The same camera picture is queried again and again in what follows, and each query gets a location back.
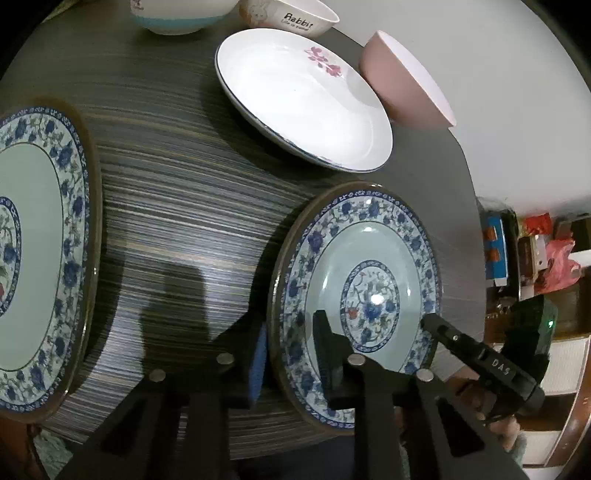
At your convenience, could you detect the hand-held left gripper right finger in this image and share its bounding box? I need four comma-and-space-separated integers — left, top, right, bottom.
313, 309, 529, 480

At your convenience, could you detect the red packet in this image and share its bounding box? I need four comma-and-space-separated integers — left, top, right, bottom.
524, 213, 553, 237

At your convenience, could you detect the white plate with pink flower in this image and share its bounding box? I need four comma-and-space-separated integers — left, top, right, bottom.
215, 28, 394, 174

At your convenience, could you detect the pink plastic bag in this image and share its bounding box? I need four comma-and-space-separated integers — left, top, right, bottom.
534, 239, 583, 292

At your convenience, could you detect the white bowl with blue band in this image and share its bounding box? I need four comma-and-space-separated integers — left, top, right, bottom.
129, 0, 239, 36

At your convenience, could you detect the oval blue floral plate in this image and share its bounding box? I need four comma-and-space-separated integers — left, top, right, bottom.
0, 97, 105, 422

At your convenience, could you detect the blue cardboard box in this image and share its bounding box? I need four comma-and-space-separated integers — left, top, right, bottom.
480, 215, 509, 283

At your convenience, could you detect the white bowl with rabbit print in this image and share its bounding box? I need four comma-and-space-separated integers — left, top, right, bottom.
238, 0, 341, 39

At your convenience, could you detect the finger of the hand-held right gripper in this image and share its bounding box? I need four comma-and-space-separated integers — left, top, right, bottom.
420, 313, 485, 367

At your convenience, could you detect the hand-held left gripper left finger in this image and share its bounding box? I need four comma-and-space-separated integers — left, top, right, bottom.
53, 320, 273, 480

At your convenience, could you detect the person's right hand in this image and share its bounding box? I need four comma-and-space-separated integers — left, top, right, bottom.
445, 376, 520, 444

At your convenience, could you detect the white cabinet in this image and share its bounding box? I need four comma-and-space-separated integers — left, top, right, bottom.
489, 336, 591, 468

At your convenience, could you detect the round blue floral plate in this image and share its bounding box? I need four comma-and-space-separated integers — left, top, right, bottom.
268, 182, 444, 433

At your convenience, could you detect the pink bowl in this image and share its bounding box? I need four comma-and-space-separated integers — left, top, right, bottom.
359, 30, 458, 129

